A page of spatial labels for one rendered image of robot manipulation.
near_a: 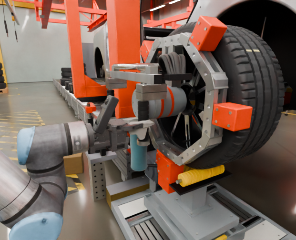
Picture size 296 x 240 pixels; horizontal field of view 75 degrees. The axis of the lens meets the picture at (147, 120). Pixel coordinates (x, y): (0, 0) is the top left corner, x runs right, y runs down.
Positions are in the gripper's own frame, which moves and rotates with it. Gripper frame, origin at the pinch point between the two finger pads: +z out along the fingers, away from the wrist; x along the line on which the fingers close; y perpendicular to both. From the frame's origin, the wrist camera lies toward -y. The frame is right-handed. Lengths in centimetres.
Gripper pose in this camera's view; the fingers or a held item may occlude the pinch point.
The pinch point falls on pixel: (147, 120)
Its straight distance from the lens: 64.7
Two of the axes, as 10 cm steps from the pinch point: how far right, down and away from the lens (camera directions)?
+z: 8.8, -1.3, 4.5
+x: 4.7, 2.4, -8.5
